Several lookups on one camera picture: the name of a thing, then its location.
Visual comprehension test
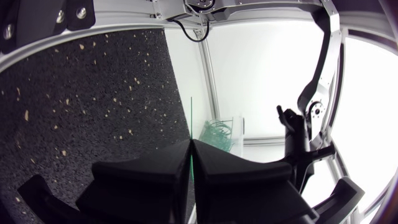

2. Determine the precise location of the clear plastic bin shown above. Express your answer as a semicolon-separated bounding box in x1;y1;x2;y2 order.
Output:
198;115;245;158

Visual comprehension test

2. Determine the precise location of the bundle of green cable ties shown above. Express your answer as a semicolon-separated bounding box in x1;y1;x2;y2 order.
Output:
198;119;235;154

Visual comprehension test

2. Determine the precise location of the black cable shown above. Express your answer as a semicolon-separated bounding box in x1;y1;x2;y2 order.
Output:
172;19;211;44

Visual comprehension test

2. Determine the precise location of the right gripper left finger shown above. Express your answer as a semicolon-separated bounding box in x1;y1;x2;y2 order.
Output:
75;139;192;224

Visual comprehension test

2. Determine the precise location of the black speckled mat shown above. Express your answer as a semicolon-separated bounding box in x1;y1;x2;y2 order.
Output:
0;28;197;224

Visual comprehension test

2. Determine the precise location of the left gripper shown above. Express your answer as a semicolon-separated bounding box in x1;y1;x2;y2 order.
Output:
276;105;337;194

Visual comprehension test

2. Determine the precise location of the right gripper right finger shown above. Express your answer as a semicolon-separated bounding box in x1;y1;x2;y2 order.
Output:
192;139;320;224

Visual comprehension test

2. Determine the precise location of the green cable tie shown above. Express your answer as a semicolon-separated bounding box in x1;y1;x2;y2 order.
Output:
189;96;195;183

